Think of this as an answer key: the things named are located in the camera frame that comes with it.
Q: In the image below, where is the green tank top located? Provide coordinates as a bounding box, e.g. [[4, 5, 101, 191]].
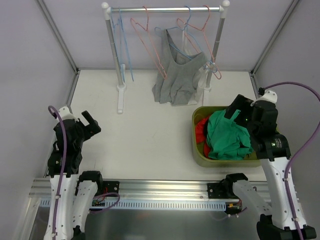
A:
[[206, 110, 254, 160]]

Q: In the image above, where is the red tank top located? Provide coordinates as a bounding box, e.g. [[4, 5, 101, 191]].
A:
[[195, 116, 211, 159]]

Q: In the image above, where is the blue hanger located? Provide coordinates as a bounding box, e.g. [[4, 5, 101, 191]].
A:
[[111, 9, 125, 83], [119, 8, 135, 82], [167, 5, 220, 77]]

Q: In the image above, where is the pink hanger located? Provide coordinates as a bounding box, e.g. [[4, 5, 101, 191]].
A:
[[130, 6, 167, 79], [176, 5, 222, 80]]

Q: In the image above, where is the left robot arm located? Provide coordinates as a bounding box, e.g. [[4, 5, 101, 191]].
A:
[[44, 106, 104, 240]]

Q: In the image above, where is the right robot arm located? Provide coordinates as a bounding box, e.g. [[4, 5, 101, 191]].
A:
[[221, 92, 317, 240]]

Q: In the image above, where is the grey tank top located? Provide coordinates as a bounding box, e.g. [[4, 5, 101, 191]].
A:
[[152, 30, 207, 106]]

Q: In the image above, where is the white clothes rack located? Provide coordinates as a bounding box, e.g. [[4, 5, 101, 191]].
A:
[[101, 0, 230, 114]]

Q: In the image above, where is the olive green plastic basket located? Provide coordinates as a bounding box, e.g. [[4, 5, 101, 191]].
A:
[[191, 106, 261, 168]]

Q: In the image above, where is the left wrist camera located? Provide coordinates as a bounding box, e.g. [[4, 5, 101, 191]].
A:
[[48, 105, 79, 122]]

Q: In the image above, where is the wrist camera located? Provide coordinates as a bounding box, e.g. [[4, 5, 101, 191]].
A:
[[250, 87, 278, 107], [48, 105, 79, 122]]

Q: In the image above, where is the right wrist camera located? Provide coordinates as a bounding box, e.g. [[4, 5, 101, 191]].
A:
[[250, 87, 278, 107]]

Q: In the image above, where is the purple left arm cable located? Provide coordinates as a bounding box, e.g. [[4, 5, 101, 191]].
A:
[[47, 105, 69, 236]]

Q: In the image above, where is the white slotted cable duct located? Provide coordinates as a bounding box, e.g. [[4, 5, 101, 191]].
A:
[[39, 198, 227, 211]]

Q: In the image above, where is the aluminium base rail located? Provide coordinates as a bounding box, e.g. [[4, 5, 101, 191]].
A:
[[28, 178, 271, 203]]

